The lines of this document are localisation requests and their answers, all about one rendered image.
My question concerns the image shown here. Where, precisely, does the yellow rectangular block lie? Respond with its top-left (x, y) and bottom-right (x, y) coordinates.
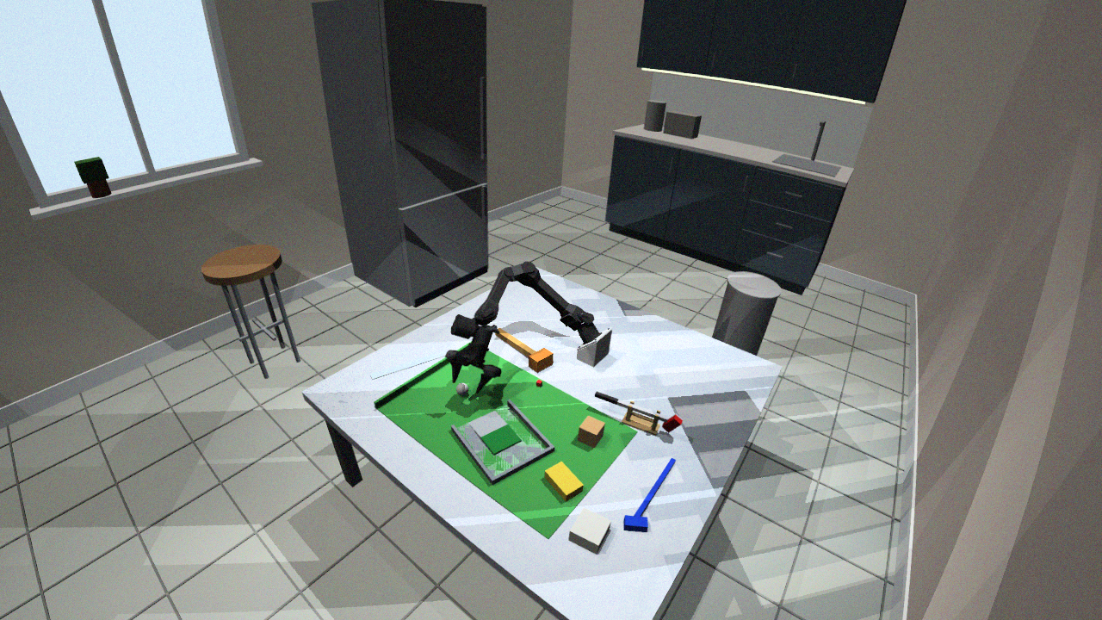
top-left (544, 463), bottom-right (583, 501)

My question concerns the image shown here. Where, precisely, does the blue golf putter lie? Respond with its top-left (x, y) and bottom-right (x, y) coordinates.
top-left (623, 458), bottom-right (676, 532)

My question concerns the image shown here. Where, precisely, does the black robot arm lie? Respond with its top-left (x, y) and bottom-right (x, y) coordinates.
top-left (451, 261), bottom-right (602, 366)

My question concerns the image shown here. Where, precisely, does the green flat mat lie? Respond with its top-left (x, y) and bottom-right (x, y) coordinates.
top-left (376, 351), bottom-right (638, 539)

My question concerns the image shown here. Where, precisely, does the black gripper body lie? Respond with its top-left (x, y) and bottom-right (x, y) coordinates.
top-left (445, 341), bottom-right (501, 377)

